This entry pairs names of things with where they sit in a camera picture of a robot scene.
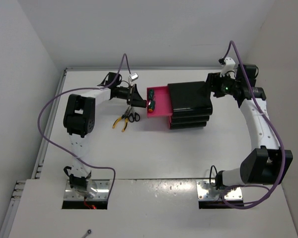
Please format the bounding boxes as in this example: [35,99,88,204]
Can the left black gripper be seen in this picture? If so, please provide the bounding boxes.
[115,84,147,108]

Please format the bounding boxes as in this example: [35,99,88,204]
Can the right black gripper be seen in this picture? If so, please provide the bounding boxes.
[198,71,240,99]

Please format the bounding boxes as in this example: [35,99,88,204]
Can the green orange screwdriver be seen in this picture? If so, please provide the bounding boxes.
[148,100,155,113]

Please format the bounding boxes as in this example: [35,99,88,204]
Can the pink top drawer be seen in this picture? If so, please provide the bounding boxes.
[147,86,173,118]

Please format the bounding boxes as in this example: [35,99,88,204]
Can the black drawer cabinet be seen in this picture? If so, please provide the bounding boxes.
[167,81,213,129]

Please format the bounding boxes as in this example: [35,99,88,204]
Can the green stubby screwdriver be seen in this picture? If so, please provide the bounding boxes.
[148,89,154,100]

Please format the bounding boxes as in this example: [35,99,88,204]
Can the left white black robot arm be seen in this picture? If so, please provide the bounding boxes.
[63,72,147,198]

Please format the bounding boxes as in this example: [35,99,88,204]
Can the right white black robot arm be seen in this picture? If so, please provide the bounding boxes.
[203,64,293,190]

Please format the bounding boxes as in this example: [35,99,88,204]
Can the white front platform board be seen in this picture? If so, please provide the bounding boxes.
[9,178,297,238]

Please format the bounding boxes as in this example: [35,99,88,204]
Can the small metal wrench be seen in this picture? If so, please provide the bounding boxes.
[81,229,92,238]

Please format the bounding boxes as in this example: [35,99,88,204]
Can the black handled scissors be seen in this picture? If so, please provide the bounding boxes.
[128,107,140,123]

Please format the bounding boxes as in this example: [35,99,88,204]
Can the yellow handled pliers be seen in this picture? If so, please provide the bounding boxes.
[112,106,131,132]

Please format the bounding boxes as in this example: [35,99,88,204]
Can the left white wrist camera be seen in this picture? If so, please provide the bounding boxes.
[128,72,139,82]

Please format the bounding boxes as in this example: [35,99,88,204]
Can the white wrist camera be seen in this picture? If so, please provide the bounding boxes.
[128,72,139,82]
[219,57,235,76]

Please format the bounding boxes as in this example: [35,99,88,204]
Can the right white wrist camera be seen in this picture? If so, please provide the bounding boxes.
[219,57,235,76]

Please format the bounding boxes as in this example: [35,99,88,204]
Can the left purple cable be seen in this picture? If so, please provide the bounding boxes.
[37,53,130,196]

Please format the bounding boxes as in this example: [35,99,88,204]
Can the purple cable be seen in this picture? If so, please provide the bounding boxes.
[37,53,130,196]
[221,41,286,209]

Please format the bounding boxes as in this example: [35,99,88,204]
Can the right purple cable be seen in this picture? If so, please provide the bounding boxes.
[221,41,286,209]

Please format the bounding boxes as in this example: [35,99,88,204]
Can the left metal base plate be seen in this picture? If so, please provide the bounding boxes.
[63,179,111,201]

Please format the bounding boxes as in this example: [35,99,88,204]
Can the metal base plate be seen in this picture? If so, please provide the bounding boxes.
[63,179,111,201]
[196,179,243,202]

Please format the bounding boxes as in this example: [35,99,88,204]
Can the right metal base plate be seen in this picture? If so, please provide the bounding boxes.
[196,179,243,202]

